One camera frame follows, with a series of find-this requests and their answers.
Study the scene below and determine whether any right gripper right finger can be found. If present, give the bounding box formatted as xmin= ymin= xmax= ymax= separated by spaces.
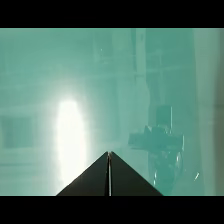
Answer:
xmin=109 ymin=151 xmax=164 ymax=197

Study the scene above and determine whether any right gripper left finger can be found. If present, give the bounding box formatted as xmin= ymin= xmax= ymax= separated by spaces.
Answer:
xmin=56 ymin=151 xmax=110 ymax=197

